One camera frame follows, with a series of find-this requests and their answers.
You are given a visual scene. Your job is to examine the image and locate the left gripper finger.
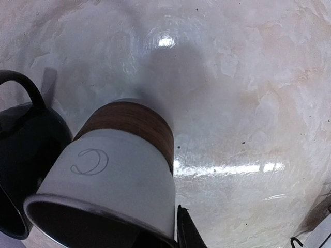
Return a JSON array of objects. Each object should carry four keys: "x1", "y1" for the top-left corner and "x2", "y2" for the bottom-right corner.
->
[{"x1": 177, "y1": 205, "x2": 207, "y2": 248}]

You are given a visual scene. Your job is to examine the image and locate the white cup with wood band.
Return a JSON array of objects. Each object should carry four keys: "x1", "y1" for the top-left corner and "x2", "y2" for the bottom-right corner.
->
[{"x1": 24, "y1": 100, "x2": 175, "y2": 247}]

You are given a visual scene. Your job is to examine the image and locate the dark green mug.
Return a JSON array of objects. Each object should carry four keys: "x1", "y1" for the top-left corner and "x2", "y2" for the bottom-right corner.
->
[{"x1": 1, "y1": 70, "x2": 71, "y2": 240}]

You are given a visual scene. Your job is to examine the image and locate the white bowl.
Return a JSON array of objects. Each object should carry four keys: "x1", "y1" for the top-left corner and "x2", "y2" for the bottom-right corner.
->
[{"x1": 303, "y1": 214, "x2": 331, "y2": 248}]

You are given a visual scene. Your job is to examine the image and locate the black wire dish rack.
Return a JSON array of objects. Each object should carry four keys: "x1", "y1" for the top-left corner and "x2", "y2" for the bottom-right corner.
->
[{"x1": 290, "y1": 205, "x2": 331, "y2": 248}]

